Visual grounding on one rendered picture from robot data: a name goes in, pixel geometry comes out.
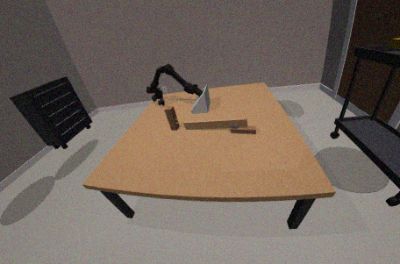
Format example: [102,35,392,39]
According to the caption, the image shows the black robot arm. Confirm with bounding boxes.
[146,64,204,101]

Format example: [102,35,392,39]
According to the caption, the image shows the brown wooden post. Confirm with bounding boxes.
[164,106,256,134]

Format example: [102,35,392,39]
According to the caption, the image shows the long wooden rail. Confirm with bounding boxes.
[184,118,247,130]

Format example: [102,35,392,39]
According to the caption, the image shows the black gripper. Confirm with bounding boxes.
[156,90,165,105]

